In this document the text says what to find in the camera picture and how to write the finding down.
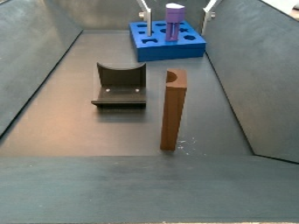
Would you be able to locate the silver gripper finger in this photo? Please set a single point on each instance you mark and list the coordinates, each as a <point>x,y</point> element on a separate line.
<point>145,13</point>
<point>208,14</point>

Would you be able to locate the brown arch block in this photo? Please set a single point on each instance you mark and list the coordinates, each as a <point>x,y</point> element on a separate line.
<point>172,107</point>

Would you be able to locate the blue shape sorting board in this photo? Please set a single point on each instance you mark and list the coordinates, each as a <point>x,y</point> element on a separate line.
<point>155,48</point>

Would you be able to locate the purple shaped peg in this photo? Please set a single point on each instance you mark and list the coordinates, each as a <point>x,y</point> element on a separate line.
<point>173,17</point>

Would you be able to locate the black curved holder stand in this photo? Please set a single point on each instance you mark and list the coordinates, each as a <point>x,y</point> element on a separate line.
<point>121,86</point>

